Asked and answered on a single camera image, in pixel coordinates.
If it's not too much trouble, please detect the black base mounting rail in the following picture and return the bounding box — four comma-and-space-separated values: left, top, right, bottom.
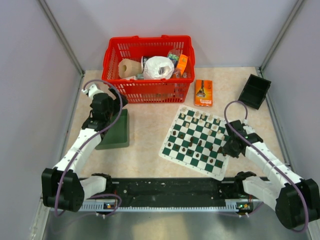
77, 176, 266, 208

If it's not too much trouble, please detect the green plastic tray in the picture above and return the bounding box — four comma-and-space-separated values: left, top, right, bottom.
95, 109, 130, 150

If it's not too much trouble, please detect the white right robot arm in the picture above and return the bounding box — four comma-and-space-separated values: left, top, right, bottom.
219, 120, 320, 229

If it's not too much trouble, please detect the metal frame rail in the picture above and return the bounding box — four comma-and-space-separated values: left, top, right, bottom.
36, 0, 85, 77

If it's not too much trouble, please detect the orange razor box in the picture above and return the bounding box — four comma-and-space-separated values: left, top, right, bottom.
194, 79, 214, 107

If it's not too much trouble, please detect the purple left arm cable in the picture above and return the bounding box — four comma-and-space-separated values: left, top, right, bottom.
53, 79, 125, 218

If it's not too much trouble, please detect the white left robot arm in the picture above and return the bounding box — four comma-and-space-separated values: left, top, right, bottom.
41, 80, 128, 212

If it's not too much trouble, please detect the orange small carton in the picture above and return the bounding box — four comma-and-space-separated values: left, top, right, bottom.
176, 54, 188, 75

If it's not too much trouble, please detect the brown toilet paper roll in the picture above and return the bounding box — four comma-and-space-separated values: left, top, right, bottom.
118, 58, 143, 79

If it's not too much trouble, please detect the red plastic shopping basket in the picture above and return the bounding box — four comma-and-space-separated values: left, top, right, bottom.
101, 35, 196, 104

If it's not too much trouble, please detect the white wrapped paper roll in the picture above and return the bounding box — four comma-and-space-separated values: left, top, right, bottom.
143, 56, 175, 80

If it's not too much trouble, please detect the green white chess mat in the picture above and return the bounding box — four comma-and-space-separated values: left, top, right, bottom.
158, 105, 229, 181

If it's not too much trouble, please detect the black plastic bin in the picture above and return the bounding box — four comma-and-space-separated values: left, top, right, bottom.
238, 74, 272, 110

